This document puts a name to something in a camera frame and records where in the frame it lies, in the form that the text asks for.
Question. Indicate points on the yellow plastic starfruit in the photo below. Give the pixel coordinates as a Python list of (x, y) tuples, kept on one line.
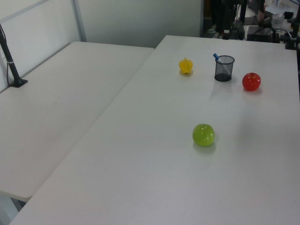
[(186, 66)]

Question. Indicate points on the red plastic apple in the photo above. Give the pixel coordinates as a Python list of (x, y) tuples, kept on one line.
[(251, 82)]

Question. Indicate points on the grey partition frame post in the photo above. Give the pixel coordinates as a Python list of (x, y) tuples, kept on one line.
[(79, 21)]

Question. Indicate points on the clear plastic container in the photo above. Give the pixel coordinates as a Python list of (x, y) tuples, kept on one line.
[(278, 20)]

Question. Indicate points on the black pole with base plate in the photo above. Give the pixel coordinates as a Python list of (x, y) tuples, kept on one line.
[(12, 68)]

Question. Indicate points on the green plastic apple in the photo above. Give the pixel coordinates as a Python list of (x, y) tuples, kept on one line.
[(203, 136)]

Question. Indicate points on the black equipment box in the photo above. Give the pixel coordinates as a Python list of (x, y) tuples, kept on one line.
[(260, 34)]

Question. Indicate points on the black mesh pen cup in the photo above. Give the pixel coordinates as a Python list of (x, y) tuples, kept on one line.
[(224, 77)]

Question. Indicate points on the white side table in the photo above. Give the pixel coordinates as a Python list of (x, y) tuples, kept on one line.
[(58, 98)]

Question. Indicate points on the black clamp stand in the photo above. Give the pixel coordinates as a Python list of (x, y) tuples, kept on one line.
[(291, 42)]

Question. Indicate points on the blue and white marker pen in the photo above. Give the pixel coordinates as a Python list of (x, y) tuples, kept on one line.
[(216, 56)]

